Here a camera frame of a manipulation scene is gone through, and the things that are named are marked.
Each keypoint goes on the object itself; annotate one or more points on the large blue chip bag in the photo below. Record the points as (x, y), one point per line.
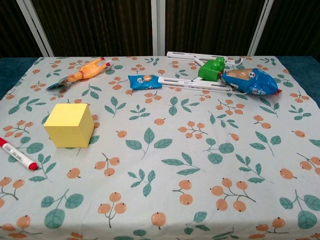
(252, 81)

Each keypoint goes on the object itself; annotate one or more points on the long white metal rail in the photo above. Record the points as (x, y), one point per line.
(190, 83)

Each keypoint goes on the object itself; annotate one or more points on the white screen frame post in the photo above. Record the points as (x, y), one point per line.
(260, 27)
(158, 27)
(37, 27)

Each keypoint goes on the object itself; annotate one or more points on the fruit and leaf patterned tablecloth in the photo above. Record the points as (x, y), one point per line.
(175, 155)

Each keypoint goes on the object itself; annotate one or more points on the green toy building block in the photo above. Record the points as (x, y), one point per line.
(211, 70)

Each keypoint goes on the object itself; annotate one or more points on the small blue snack packet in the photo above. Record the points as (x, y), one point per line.
(144, 82)

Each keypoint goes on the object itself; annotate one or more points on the white rail with hooked end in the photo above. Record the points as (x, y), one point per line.
(185, 55)

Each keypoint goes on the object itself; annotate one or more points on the yellow foam cube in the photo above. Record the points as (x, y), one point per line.
(68, 125)

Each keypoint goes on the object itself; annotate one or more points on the red and white marker pen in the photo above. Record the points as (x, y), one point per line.
(15, 153)

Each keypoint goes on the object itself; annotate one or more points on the orange rubber chicken toy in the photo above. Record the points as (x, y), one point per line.
(88, 71)

